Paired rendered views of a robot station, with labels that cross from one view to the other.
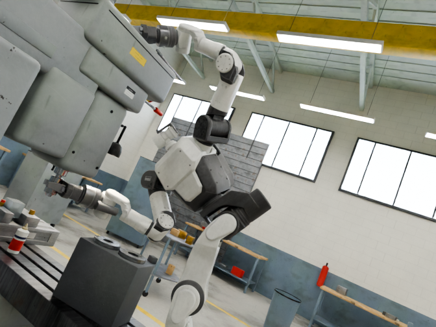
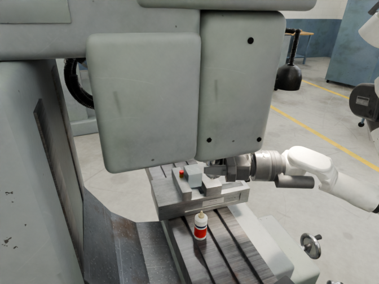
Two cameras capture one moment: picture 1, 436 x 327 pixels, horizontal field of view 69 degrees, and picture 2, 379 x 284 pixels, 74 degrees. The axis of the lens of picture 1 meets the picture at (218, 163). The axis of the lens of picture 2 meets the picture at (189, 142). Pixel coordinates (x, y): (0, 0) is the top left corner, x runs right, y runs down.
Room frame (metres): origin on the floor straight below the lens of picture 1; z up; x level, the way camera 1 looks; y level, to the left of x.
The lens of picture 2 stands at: (0.75, 0.21, 1.64)
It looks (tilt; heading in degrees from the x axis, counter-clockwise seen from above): 29 degrees down; 41
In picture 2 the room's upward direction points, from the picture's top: 2 degrees clockwise
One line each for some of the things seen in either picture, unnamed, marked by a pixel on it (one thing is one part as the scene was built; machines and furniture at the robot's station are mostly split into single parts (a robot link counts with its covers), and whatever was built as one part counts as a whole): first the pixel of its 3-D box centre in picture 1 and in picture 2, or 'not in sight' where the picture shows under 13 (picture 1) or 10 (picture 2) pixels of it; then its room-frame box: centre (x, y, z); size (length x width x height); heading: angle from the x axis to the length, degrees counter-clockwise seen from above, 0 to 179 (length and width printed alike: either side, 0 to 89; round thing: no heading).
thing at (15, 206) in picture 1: (12, 207); (192, 176); (1.32, 0.68, 1.08); 0.06 x 0.05 x 0.06; 59
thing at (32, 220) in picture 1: (22, 215); (206, 178); (1.37, 0.66, 1.06); 0.15 x 0.06 x 0.04; 59
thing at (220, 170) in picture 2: (56, 187); (215, 171); (1.23, 0.52, 1.23); 0.06 x 0.02 x 0.03; 130
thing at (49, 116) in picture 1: (38, 108); (139, 89); (1.08, 0.64, 1.47); 0.24 x 0.19 x 0.26; 62
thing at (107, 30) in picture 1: (117, 54); not in sight; (1.24, 0.55, 1.81); 0.47 x 0.26 x 0.16; 152
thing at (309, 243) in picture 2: not in sight; (304, 248); (1.69, 0.31, 0.67); 0.16 x 0.12 x 0.12; 152
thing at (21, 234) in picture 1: (19, 237); (201, 223); (1.21, 0.55, 1.02); 0.04 x 0.04 x 0.11
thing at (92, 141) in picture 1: (81, 130); (219, 83); (1.24, 0.55, 1.47); 0.21 x 0.19 x 0.32; 62
